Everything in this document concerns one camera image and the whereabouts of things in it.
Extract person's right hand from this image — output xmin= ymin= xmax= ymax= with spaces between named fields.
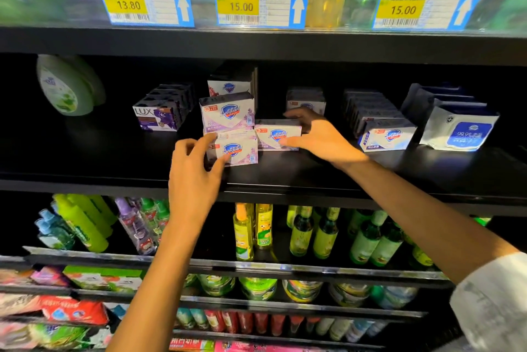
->
xmin=282 ymin=107 xmax=367 ymax=169

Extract person's left hand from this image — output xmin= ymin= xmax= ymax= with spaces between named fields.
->
xmin=167 ymin=135 xmax=227 ymax=229

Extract black store shelf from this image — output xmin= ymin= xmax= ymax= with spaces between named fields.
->
xmin=0 ymin=27 xmax=527 ymax=352

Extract pale green pump soap bottle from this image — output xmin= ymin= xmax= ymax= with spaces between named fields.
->
xmin=35 ymin=53 xmax=106 ymax=117

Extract person's right forearm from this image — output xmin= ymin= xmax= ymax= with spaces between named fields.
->
xmin=346 ymin=158 xmax=522 ymax=287

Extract person's left forearm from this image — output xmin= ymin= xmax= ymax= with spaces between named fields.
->
xmin=107 ymin=216 xmax=207 ymax=352

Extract row of white blue soap boxes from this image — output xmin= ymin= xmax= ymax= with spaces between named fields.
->
xmin=341 ymin=90 xmax=418 ymax=153

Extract row of purple soap boxes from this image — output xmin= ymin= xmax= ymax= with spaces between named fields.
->
xmin=132 ymin=83 xmax=196 ymax=132

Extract green lidded wipe tub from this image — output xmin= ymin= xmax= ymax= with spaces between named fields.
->
xmin=282 ymin=279 xmax=324 ymax=304
xmin=239 ymin=276 xmax=281 ymax=302
xmin=196 ymin=274 xmax=238 ymax=298
xmin=371 ymin=284 xmax=421 ymax=310
xmin=328 ymin=282 xmax=373 ymax=308

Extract green white box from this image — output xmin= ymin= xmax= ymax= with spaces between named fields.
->
xmin=103 ymin=269 xmax=145 ymax=295
xmin=63 ymin=265 xmax=108 ymax=289

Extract row of white upright packs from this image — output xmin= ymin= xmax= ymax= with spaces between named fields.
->
xmin=401 ymin=83 xmax=501 ymax=153

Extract blue white price tag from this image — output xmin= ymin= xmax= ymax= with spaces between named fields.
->
xmin=213 ymin=0 xmax=311 ymax=31
xmin=96 ymin=0 xmax=196 ymax=28
xmin=371 ymin=0 xmax=487 ymax=33

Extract yellow red packets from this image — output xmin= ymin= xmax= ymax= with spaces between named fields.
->
xmin=169 ymin=338 xmax=217 ymax=352

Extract red snack packet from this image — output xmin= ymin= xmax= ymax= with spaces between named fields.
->
xmin=41 ymin=295 xmax=110 ymax=326

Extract long pink packet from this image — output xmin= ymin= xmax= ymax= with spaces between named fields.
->
xmin=214 ymin=341 xmax=326 ymax=352

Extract row of white small bottles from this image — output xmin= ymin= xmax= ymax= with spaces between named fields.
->
xmin=315 ymin=316 xmax=390 ymax=344

